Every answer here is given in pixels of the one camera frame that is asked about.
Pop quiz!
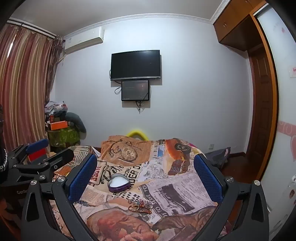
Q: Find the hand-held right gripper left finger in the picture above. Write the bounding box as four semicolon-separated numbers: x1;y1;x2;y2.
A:
21;153;102;241

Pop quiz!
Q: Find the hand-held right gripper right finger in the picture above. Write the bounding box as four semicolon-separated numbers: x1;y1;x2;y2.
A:
193;153;270;241

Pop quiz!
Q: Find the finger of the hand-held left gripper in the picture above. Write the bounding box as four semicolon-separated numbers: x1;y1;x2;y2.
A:
13;148;75;181
8;138;49;168

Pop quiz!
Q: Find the purple heart-shaped tin box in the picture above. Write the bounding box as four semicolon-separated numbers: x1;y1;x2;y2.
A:
107;173;130;193

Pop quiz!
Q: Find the colourful beaded jewelry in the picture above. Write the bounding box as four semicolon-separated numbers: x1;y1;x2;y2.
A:
129;198;151;207

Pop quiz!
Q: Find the red cord bracelet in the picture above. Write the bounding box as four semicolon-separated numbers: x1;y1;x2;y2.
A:
128;204;152;214

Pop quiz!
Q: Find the red book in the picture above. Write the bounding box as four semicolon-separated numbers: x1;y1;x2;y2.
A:
28;148;48;164

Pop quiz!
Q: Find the green patterned box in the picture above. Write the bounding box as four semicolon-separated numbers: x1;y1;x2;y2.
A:
47;127;80;148

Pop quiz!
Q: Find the dark bag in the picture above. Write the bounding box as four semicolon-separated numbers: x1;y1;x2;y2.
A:
205;147;232;171

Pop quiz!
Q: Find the orange box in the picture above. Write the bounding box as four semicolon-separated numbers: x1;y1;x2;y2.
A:
47;120;69;131

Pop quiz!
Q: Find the white printed bag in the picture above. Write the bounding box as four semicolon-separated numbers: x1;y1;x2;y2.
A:
45;101;69;116

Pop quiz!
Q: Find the printed blanket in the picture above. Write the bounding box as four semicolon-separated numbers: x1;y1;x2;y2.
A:
52;136;232;241

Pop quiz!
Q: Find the striped curtain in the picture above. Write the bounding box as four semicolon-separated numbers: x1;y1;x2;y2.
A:
0;22;65;154

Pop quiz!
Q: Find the white air conditioner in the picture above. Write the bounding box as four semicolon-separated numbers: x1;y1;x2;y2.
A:
63;27;105;54

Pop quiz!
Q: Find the wooden overhead cabinet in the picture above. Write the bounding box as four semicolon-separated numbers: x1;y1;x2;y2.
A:
213;0;266;52

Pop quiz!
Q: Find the braided metal cord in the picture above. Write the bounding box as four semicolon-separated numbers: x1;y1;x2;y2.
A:
0;148;9;172

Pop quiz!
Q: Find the yellow foam ring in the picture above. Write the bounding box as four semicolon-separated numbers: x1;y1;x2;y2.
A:
126;130;148;141

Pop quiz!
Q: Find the small black wall monitor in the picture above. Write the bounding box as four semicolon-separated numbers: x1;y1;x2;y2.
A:
121;79;150;101

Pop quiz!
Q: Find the black wall television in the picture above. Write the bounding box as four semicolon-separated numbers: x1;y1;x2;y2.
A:
110;50;161;81

